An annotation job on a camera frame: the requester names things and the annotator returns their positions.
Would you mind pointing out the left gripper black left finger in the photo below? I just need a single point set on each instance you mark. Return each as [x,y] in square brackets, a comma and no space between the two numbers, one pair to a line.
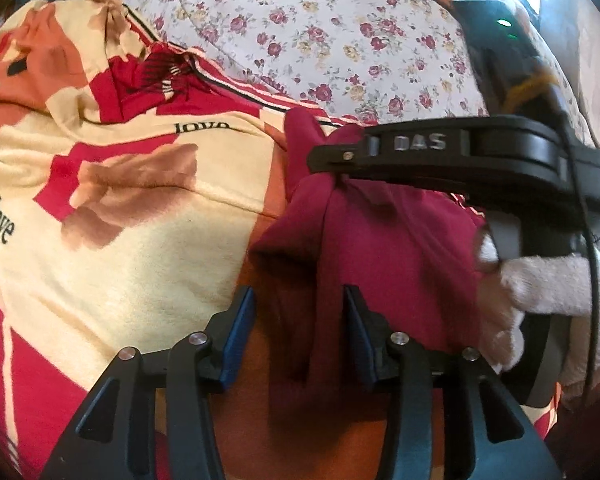
[112,435]

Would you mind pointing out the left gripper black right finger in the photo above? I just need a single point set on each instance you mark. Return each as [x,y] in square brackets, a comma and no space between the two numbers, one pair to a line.
[486,434]

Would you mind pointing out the dark red garment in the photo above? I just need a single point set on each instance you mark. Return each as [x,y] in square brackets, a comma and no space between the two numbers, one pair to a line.
[408,251]

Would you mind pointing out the right hand in white glove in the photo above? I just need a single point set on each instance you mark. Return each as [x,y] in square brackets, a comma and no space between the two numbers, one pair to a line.
[510,290]

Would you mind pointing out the white floral quilt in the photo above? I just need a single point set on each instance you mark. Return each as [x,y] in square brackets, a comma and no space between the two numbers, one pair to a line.
[377,60]

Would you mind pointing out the red orange cream love blanket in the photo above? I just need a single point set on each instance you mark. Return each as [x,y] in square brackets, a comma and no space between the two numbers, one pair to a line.
[134,180]

